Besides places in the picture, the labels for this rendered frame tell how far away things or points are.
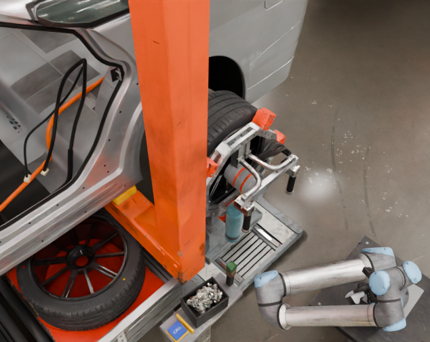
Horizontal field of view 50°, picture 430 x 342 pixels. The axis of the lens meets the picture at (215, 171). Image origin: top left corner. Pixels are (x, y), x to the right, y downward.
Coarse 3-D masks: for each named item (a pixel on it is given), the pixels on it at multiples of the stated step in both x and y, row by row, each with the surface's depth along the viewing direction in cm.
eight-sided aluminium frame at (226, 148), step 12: (240, 132) 223; (252, 132) 223; (264, 132) 232; (228, 144) 221; (240, 144) 220; (264, 144) 251; (216, 156) 219; (228, 156) 217; (264, 168) 260; (240, 192) 266; (216, 204) 255
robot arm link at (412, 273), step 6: (402, 264) 191; (408, 264) 190; (414, 264) 191; (402, 270) 188; (408, 270) 187; (414, 270) 189; (408, 276) 186; (414, 276) 187; (420, 276) 189; (408, 282) 188; (414, 282) 187; (402, 288) 193
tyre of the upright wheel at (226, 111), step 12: (216, 96) 232; (228, 96) 234; (216, 108) 225; (228, 108) 226; (240, 108) 229; (252, 108) 234; (216, 120) 220; (228, 120) 220; (240, 120) 224; (216, 132) 217; (228, 132) 223; (216, 144) 221
